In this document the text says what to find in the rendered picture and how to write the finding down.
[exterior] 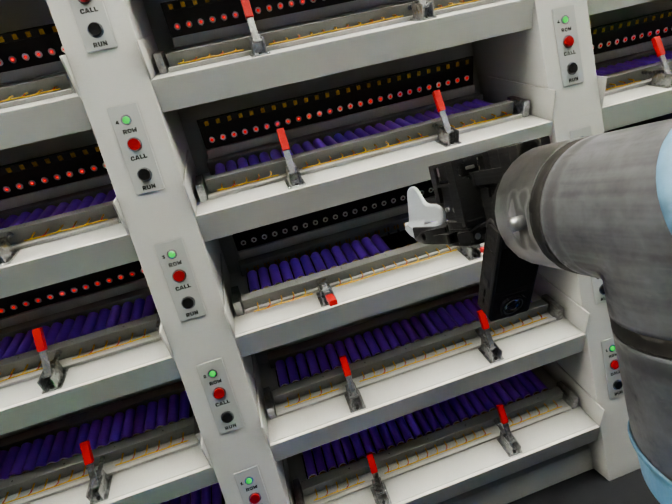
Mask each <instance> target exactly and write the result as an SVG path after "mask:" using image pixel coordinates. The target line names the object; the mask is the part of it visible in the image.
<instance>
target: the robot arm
mask: <svg viewBox="0 0 672 504"><path fill-rule="evenodd" d="M477 157H478V160H477ZM428 168H429V172H430V177H431V181H432V185H433V190H434V194H435V198H436V203H443V206H444V209H443V208H442V207H441V206H440V205H439V204H429V203H427V202H426V200H425V199H424V197H423V196H422V194H421V192H420V191H419V189H418V188H417V187H410V188H409V189H408V191H407V201H408V213H409V222H407V223H405V229H406V231H407V233H408V234H409V235H410V236H411V237H413V238H415V240H416V241H417V242H420V243H423V244H452V245H454V246H472V245H477V244H481V243H484V242H485V243H484V251H483V259H482V268H481V276H480V285H479V293H478V301H477V304H478V305H479V307H480V308H481V309H482V311H483V312H484V313H485V314H486V316H487V317H488V318H489V320H490V321H495V320H498V319H502V318H505V317H510V316H514V315H516V314H519V313H522V312H525V311H527V310H528V309H529V306H530V302H531V298H532V293H533V289H534V285H535V280H536V276H537V271H538V267H539V265H543V266H547V267H552V268H557V269H562V270H566V271H569V272H572V273H576V274H581V275H585V276H590V277H595V278H599V279H602V281H603V287H604V292H605V298H606V303H607V309H608V314H609V317H610V323H611V328H612V333H613V338H614V344H615V349H616V354H617V359H618V365H619V370H620V375H621V380H622V386H623V391H624V396H625V401H626V406H627V412H628V417H629V420H628V423H627V430H628V435H629V438H630V441H631V444H632V446H633V448H634V449H635V451H636V453H637V456H638V460H639V464H640V468H641V472H642V475H643V477H644V480H645V482H646V484H647V486H648V487H649V489H650V491H651V492H652V494H653V495H654V497H655V498H656V499H657V500H658V501H659V503H660V504H672V118H671V119H666V120H662V121H657V122H652V123H648V124H643V125H639V126H634V127H629V128H625V129H620V130H616V131H611V132H606V133H602V134H597V135H592V136H583V137H579V138H574V139H569V140H565V141H560V142H556V143H551V142H550V137H549V136H545V137H541V138H537V139H533V140H529V141H525V142H519V143H515V144H511V145H507V146H503V147H499V148H495V149H491V150H488V151H486V152H482V153H479V154H475V155H471V156H468V157H464V158H460V159H457V160H453V161H449V162H445V163H441V164H436V165H432V166H429V167H428ZM436 168H438V170H439V173H440V178H438V174H437V169H436ZM446 182H449V183H446ZM431 221H435V222H431Z"/></svg>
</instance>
